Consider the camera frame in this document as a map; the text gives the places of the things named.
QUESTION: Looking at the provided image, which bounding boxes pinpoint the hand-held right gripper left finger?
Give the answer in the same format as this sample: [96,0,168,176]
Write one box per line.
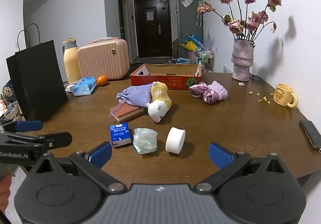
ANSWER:
[26,142,128,194]

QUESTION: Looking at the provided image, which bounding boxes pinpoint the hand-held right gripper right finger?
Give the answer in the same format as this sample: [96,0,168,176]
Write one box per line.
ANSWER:
[194,142,294,194]

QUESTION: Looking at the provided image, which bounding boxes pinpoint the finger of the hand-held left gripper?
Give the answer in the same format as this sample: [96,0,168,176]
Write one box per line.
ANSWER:
[33,132,73,151]
[0,120,44,135]

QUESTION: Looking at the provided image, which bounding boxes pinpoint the blue tissue pack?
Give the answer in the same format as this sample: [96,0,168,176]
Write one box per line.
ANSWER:
[110,122,132,148]

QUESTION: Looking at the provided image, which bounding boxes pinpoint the white round sponge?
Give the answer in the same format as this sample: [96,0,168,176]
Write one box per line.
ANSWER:
[165,127,186,154]

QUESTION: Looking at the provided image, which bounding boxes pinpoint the brown sponge block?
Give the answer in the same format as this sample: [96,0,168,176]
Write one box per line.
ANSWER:
[110,104,144,123]

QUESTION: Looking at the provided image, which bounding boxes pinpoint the purple satin scrunchie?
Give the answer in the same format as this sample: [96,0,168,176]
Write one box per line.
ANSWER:
[188,82,218,104]

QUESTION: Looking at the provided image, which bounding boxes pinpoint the purple drawstring pouch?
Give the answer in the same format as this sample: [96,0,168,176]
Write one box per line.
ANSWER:
[108,84,154,118]

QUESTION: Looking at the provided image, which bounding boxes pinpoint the yellow and white plush sheep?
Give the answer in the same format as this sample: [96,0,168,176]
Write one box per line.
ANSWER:
[147,82,173,124]

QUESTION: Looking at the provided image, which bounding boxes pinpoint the red cardboard box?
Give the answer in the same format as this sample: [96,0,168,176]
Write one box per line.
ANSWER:
[130,64,202,91]

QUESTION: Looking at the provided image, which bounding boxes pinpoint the person's left hand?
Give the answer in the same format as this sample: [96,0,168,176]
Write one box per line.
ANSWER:
[0,174,12,214]

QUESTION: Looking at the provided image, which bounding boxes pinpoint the white paper tag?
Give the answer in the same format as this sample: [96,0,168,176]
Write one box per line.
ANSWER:
[4,166,27,224]

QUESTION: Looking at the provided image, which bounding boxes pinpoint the black paper bag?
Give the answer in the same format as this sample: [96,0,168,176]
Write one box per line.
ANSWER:
[6,23,69,123]

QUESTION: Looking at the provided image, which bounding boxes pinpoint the blue wet wipes pack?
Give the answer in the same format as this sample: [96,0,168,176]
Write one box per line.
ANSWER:
[71,77,97,96]

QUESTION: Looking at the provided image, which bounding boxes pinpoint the pink fuzzy socks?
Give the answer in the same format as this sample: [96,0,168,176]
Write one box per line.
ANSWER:
[209,80,229,101]

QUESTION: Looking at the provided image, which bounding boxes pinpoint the scattered yellow flower bits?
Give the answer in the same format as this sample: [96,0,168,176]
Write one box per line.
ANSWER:
[248,91,275,104]

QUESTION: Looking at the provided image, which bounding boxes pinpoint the yellow insulated bottle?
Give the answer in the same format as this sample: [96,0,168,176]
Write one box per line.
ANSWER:
[63,38,82,84]

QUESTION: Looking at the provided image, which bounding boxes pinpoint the yellow bear mug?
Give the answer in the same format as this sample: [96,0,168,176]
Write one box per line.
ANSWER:
[273,83,299,108]

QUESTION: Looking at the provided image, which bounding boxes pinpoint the pink ribbed suitcase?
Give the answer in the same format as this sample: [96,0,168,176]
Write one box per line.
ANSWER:
[77,37,130,80]

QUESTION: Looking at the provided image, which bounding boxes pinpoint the white trolley cart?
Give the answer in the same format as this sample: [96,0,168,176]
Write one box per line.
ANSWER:
[196,49,215,73]

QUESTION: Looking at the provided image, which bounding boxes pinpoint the black smartphone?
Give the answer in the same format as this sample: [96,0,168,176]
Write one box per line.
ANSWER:
[299,120,321,150]

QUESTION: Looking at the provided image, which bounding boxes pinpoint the purple textured vase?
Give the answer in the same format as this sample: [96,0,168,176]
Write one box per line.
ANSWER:
[231,39,255,81]

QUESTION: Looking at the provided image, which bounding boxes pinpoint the toiletry bottles in trolley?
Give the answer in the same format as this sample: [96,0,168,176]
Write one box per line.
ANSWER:
[198,51,212,63]

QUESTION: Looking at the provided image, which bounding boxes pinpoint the floor clutter pile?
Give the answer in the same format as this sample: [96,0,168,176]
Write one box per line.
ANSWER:
[171,57,193,65]

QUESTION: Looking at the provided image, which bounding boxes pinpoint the brown floor carton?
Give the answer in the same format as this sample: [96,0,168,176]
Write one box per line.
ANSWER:
[172,40,181,58]

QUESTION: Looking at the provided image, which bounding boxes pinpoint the dark brown entrance door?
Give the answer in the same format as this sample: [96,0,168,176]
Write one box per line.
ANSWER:
[134,0,172,58]

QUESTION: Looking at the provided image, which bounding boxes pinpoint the bouquet of dried pink roses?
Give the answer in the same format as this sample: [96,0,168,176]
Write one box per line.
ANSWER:
[197,0,282,41]

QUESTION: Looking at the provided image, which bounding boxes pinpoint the grey refrigerator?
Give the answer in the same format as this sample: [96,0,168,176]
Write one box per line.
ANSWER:
[176,0,203,51]

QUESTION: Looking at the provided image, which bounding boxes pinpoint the hanging white umbrella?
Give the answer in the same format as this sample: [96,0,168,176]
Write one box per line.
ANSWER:
[197,0,204,26]

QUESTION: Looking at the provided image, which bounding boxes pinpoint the purple lavender wall decal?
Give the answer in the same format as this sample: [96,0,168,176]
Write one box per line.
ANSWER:
[207,28,216,49]

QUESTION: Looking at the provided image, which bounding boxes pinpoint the side doorway frame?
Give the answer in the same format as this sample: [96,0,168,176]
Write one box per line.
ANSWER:
[118,0,133,64]

